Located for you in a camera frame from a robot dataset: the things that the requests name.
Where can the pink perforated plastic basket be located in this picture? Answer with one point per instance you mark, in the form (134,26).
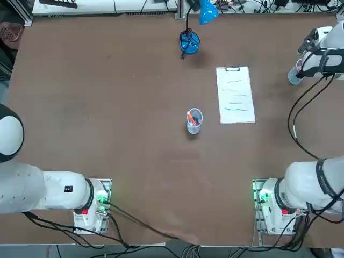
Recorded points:
(10,32)

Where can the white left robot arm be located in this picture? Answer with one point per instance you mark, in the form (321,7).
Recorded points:
(27,185)

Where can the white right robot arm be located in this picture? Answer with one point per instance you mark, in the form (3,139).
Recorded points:
(303,177)

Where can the orange highlighter pen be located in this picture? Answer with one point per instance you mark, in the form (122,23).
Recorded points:
(190,118)

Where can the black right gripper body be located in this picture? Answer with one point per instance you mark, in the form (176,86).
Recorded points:
(312,36)

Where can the aluminium frame post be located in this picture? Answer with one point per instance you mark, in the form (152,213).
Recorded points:
(181,9)

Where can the black clipboard clip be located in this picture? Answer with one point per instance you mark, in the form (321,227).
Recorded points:
(232,68)

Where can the clear plastic pen cup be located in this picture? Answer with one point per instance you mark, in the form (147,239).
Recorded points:
(293,78)
(194,129)

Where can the wooden clipboard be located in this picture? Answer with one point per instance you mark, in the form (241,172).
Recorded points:
(236,121)

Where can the blue desk lamp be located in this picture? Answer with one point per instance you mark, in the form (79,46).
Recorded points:
(207,12)

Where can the white paper sheet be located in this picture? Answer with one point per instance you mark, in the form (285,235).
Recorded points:
(236,91)

